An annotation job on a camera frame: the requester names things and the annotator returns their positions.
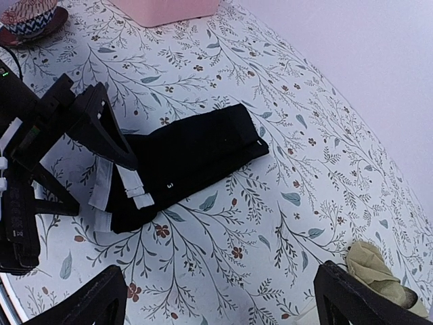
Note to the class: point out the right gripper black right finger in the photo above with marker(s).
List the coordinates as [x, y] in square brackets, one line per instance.
[341, 299]

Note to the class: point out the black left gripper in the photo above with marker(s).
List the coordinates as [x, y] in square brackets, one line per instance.
[29, 189]

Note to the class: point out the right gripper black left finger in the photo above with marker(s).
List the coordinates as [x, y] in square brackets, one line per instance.
[100, 301]

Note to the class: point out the tan beige underwear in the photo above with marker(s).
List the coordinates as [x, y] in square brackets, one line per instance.
[366, 264]

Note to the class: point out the black white-striped underwear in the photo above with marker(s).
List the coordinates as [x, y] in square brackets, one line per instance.
[174, 162]

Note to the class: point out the floral patterned table cloth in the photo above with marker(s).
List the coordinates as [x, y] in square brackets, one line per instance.
[246, 249]

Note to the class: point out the red patterned bowl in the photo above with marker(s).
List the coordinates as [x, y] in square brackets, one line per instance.
[24, 22]

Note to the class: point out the pink divided organizer box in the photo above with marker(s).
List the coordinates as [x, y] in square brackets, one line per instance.
[152, 13]

